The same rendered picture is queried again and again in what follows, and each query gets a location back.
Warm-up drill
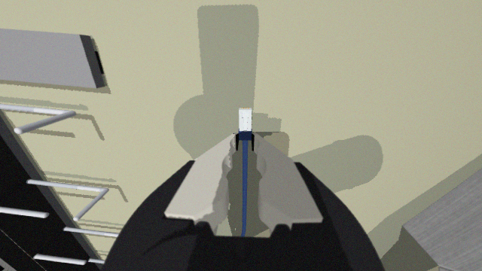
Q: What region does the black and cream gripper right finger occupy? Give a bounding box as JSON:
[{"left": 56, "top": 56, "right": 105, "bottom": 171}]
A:
[{"left": 252, "top": 133, "right": 385, "bottom": 271}]

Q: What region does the blue network cable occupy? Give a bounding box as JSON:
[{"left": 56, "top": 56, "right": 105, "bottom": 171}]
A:
[{"left": 241, "top": 140, "right": 248, "bottom": 236}]

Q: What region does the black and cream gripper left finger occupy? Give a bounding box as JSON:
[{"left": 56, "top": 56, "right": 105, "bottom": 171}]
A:
[{"left": 100, "top": 132, "right": 239, "bottom": 271}]

